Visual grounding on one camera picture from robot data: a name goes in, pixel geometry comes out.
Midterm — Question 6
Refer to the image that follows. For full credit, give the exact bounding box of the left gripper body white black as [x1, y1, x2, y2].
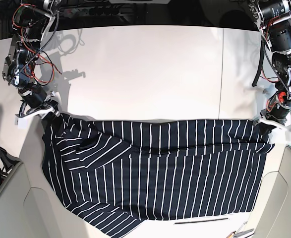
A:
[253, 93, 291, 131]

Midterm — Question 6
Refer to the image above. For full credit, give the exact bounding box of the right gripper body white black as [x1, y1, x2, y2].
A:
[17, 85, 60, 117]

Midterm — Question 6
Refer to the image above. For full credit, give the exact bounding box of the navy white striped T-shirt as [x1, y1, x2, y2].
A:
[42, 114, 273, 238]

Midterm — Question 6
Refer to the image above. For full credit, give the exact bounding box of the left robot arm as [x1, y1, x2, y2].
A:
[247, 0, 291, 143]

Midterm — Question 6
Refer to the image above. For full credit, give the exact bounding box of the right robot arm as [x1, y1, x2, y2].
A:
[2, 0, 61, 128]

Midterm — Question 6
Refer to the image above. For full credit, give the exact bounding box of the beige chair right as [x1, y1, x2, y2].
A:
[245, 145, 291, 238]

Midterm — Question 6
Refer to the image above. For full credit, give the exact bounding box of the beige chair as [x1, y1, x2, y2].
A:
[245, 145, 291, 238]
[0, 163, 50, 238]

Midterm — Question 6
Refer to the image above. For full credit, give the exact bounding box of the white power strip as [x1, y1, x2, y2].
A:
[59, 6, 120, 18]

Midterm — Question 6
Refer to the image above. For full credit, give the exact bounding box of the beige chair left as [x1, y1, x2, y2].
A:
[0, 163, 50, 238]

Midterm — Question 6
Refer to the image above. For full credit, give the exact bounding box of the grey tool at table edge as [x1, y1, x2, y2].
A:
[227, 229, 255, 238]

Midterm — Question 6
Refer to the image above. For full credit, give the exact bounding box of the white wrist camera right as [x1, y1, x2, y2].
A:
[14, 115, 32, 129]

